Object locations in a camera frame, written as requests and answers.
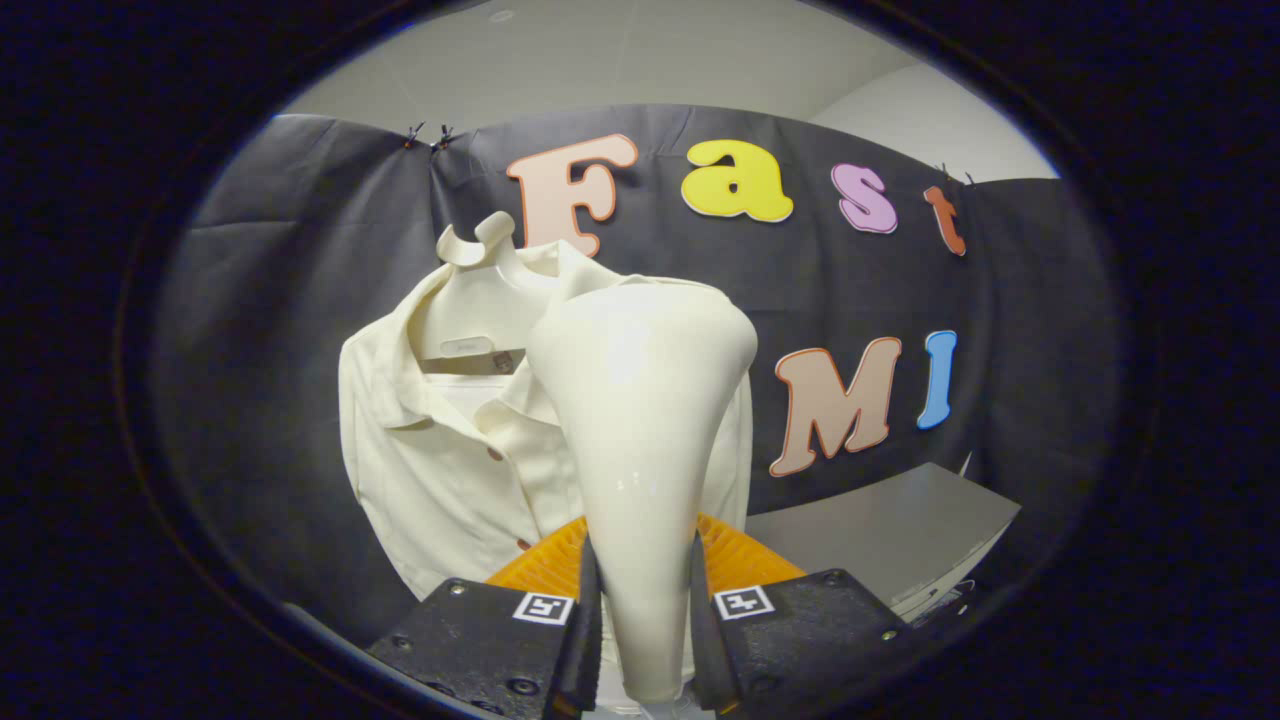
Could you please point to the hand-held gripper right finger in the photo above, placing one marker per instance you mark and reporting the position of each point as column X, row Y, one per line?
column 705, row 650

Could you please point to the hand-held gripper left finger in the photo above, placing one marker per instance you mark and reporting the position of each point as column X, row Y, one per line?
column 592, row 640

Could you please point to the cream button-up shirt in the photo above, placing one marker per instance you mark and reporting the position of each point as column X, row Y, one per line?
column 440, row 480

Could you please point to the cream clothes hanger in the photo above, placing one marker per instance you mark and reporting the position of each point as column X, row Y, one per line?
column 480, row 300

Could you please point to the white cabinet with grey top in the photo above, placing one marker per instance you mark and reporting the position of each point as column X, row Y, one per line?
column 900, row 530

